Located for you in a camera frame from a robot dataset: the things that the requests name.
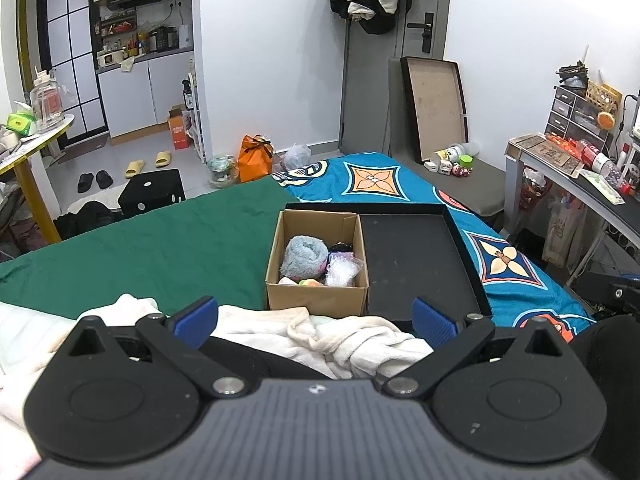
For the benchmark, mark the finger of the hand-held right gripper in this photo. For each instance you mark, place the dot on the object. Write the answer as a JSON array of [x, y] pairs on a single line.
[[615, 294]]

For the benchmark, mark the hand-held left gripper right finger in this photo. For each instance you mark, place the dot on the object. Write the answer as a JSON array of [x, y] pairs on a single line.
[[435, 322]]

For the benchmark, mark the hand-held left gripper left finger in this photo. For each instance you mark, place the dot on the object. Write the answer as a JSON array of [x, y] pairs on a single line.
[[192, 317]]

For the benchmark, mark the black tray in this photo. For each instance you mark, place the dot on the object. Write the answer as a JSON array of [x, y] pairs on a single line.
[[415, 260]]

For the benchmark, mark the white cloth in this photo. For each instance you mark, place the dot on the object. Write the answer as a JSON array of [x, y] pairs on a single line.
[[287, 281]]

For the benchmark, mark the clear plastic bag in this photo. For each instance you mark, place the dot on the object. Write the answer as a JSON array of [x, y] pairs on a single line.
[[342, 272]]

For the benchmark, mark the brown cardboard box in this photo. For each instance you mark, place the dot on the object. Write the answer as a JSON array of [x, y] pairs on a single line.
[[315, 300]]

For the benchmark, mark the orange burger plush toy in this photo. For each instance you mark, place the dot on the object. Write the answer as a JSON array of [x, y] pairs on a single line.
[[310, 283]]

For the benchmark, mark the grey mouse plush toy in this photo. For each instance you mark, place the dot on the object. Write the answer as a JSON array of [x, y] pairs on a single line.
[[302, 255]]

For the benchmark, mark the black desk mat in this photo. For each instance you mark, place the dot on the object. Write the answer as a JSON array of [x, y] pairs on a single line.
[[615, 215]]

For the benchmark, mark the beige tote bag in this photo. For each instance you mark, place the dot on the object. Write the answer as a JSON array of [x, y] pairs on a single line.
[[565, 232]]

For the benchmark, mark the green bed sheet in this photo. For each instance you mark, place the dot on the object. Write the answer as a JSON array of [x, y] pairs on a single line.
[[150, 250]]

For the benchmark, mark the white fluffy blanket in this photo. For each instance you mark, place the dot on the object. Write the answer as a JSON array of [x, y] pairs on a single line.
[[360, 350]]

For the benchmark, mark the blue patterned blanket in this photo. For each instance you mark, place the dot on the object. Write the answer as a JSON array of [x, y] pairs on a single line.
[[515, 300]]

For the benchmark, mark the green white booklet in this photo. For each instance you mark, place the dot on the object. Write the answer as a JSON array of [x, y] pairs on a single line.
[[602, 187]]

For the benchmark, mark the black cube stool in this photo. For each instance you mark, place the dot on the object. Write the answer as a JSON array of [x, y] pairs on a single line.
[[150, 195]]

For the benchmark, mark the red label plastic bottle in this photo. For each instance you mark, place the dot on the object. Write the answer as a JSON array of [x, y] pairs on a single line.
[[597, 160]]

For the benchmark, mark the black clothes heap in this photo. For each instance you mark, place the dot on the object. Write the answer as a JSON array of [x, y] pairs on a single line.
[[90, 220]]

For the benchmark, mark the red toy figures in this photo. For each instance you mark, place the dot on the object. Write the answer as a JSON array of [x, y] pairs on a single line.
[[461, 171]]

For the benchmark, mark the grey desk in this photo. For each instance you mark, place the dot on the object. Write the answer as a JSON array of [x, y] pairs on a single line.
[[512, 180]]

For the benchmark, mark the small white box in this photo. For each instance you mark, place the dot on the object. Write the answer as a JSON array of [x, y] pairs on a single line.
[[445, 169]]

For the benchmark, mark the white power adapter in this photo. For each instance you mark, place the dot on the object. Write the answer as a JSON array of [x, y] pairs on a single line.
[[431, 167]]

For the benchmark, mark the brown patterned mat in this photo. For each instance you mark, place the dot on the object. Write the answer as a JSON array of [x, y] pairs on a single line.
[[545, 152]]

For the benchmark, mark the yellow slipper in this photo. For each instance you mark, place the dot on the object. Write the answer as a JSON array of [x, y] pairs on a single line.
[[134, 169], [163, 159]]

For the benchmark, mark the red packets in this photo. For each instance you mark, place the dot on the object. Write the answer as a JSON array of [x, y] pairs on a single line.
[[562, 141]]

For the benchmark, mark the black slipper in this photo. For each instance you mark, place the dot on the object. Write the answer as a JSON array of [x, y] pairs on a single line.
[[103, 178], [85, 183]]

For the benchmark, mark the orange bag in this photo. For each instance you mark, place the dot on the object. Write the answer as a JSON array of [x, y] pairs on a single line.
[[254, 162]]

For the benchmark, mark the white can yellow label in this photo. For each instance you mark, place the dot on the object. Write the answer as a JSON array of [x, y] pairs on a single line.
[[447, 155]]

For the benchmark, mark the orange plush ornament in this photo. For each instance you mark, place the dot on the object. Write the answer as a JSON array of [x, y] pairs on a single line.
[[606, 120]]

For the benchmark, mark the clear plastic container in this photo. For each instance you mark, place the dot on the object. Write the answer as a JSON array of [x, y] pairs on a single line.
[[470, 148]]

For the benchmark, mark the grey drawer organizer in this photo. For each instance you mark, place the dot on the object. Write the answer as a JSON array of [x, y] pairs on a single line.
[[575, 115]]

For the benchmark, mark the orange carton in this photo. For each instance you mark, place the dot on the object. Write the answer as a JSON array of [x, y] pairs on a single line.
[[179, 132]]

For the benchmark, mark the white plastic bag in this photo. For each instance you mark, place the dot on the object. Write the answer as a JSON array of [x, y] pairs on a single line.
[[295, 156]]

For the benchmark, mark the woven bamboo basket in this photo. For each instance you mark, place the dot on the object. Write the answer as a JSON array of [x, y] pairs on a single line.
[[602, 95]]

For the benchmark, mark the yellow legged table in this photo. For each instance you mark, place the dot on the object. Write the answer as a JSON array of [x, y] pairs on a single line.
[[35, 195]]

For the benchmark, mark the brown door mat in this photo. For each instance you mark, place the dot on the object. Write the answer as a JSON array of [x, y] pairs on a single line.
[[84, 147]]

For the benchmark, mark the brown board tray lid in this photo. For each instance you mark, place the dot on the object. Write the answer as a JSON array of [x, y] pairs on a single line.
[[435, 105]]

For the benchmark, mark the dark ornament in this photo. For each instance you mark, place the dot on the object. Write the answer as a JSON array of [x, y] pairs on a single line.
[[572, 77]]

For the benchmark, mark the white lower kitchen cabinet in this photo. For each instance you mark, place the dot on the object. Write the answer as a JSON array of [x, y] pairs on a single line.
[[130, 100]]

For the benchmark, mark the grey door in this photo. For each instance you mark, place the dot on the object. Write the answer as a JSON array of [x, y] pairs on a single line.
[[370, 85]]

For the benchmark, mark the large glass jar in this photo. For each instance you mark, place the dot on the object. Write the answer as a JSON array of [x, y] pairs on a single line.
[[49, 105]]

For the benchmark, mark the green tissue box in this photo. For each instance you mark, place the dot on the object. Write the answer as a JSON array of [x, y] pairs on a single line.
[[21, 124]]

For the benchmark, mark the white small appliance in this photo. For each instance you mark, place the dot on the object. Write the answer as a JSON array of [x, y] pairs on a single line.
[[111, 59]]

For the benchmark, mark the black framed sliding door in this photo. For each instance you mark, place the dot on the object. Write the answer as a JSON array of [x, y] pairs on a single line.
[[70, 55]]

